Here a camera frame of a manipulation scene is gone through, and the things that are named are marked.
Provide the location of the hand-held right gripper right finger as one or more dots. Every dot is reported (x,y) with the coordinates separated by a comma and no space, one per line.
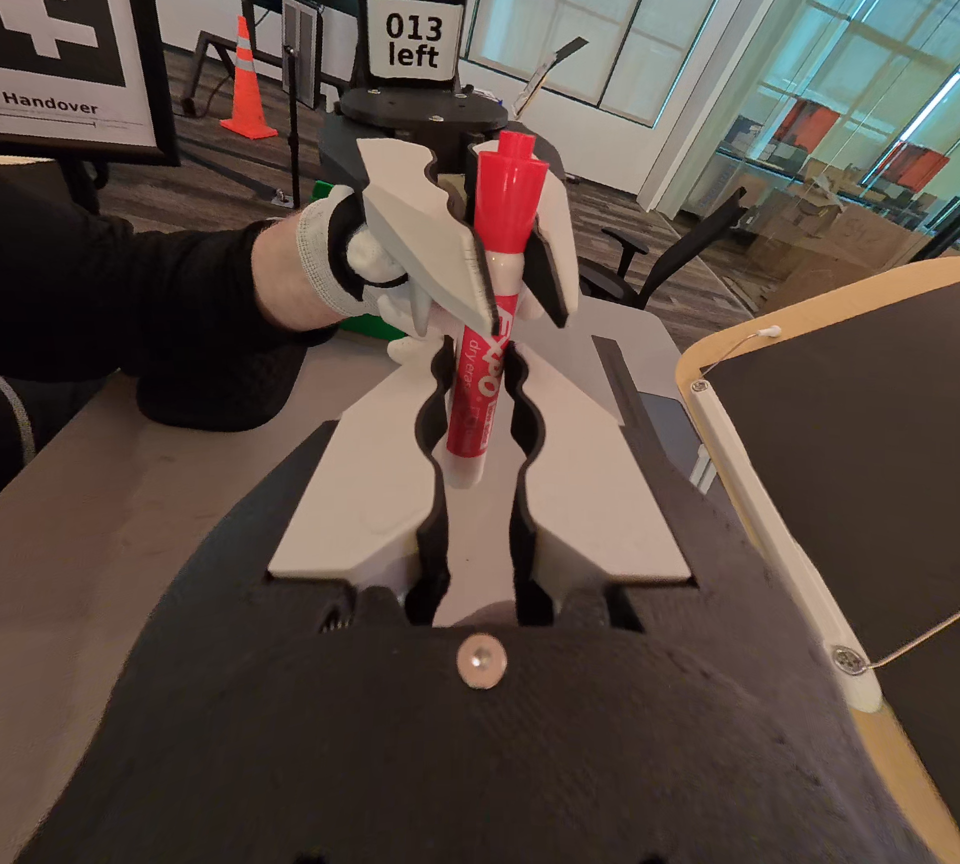
(607,504)

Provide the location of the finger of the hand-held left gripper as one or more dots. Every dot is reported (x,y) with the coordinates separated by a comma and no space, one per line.
(562,241)
(420,226)

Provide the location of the cardboard box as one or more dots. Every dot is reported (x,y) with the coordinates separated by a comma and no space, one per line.
(825,234)

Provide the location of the person's left forearm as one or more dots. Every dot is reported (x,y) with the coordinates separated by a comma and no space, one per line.
(150,294)

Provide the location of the dark panel stand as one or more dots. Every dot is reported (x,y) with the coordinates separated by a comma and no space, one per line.
(301,46)

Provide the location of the green plastic bin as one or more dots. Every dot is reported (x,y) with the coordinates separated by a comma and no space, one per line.
(371,328)

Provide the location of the orange traffic cone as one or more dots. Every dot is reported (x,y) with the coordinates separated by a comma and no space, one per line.
(244,91)

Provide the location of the person's left hand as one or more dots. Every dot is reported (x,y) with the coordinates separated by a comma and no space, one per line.
(322,264)

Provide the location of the red panel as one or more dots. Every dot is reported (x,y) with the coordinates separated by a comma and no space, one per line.
(919,166)
(817,125)

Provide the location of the black framed marker poster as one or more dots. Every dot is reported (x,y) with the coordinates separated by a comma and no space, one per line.
(67,16)

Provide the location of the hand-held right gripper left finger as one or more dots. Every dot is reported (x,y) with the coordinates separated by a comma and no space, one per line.
(352,504)

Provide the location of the red dry erase marker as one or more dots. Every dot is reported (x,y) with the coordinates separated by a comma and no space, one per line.
(502,219)

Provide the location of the black office chair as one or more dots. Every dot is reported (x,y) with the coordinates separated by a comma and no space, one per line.
(675,249)

